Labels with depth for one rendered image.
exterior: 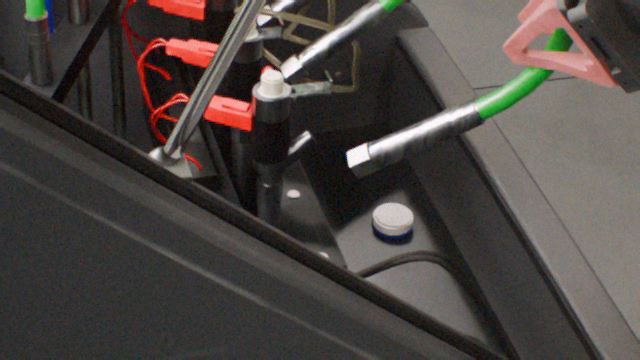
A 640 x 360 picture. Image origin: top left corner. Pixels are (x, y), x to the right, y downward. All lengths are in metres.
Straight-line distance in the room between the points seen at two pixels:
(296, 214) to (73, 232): 0.54
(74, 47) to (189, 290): 0.50
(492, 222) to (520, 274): 0.07
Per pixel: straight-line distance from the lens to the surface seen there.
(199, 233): 0.50
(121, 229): 0.49
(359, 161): 0.83
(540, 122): 2.85
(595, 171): 2.74
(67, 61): 0.98
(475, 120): 0.80
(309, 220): 1.01
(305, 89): 0.92
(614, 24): 0.71
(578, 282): 1.03
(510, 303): 1.13
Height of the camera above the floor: 1.64
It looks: 39 degrees down
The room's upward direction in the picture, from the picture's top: 3 degrees clockwise
